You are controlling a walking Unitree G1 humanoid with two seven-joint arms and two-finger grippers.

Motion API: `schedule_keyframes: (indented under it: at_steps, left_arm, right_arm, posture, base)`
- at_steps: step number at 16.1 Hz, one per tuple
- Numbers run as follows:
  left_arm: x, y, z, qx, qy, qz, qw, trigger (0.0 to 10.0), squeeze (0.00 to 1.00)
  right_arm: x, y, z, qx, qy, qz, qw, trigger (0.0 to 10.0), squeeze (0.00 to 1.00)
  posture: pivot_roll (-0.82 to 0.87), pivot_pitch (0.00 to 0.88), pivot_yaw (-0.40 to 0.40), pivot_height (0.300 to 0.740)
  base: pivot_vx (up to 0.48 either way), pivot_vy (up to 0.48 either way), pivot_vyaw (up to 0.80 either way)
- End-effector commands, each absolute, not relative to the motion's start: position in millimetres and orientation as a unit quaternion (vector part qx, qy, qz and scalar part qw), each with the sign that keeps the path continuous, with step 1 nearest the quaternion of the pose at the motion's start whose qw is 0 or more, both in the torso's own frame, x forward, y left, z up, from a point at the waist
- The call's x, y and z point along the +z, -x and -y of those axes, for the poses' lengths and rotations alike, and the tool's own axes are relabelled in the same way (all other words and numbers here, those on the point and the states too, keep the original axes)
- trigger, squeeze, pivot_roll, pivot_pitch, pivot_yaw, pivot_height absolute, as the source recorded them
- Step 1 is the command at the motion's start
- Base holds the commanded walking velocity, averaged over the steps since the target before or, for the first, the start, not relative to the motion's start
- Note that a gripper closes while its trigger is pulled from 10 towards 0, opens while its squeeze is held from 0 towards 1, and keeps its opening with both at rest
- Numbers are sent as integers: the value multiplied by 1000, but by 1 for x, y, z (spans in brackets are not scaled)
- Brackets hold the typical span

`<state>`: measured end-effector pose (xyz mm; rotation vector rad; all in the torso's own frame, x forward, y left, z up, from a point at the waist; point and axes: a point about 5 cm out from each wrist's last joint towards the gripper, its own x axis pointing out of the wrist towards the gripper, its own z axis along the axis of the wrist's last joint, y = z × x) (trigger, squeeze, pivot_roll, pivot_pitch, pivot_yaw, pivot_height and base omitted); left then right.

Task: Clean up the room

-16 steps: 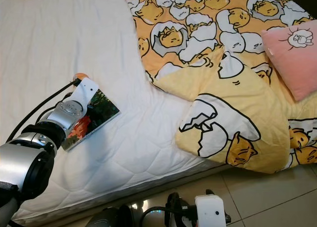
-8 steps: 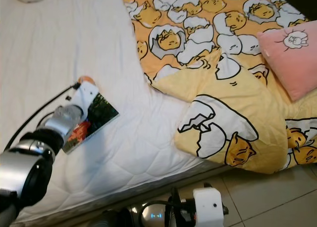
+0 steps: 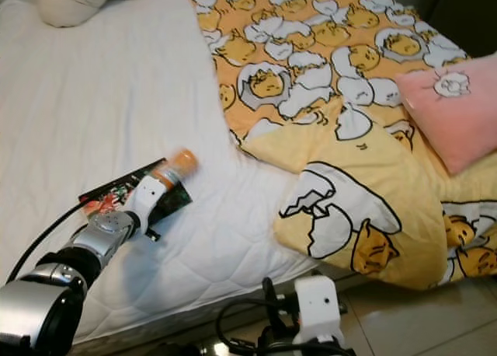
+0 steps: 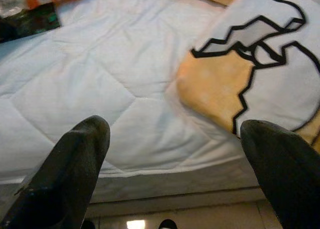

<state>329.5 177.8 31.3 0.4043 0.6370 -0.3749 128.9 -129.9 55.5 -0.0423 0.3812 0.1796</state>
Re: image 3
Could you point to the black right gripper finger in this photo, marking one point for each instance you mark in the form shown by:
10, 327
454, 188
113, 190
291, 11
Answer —
272, 298

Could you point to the orange-capped bottle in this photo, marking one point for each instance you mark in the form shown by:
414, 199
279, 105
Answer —
183, 162

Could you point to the dark manga book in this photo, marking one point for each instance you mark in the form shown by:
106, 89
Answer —
112, 191

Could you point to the pink plush cushion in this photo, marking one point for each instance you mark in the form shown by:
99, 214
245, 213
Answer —
454, 127

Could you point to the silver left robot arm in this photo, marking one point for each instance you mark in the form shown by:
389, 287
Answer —
39, 317

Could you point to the orange egg-print blanket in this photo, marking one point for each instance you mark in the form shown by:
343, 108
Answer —
318, 61

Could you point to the white quilted bed mattress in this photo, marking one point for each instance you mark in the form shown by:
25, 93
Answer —
116, 99

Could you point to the cream plush toy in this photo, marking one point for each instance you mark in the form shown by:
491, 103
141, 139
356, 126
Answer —
70, 5

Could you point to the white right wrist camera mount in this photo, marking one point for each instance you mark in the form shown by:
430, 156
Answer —
318, 303

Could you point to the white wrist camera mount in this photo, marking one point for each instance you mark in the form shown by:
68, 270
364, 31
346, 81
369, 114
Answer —
318, 303
147, 199

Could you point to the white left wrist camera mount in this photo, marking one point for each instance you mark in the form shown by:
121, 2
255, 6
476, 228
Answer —
147, 199

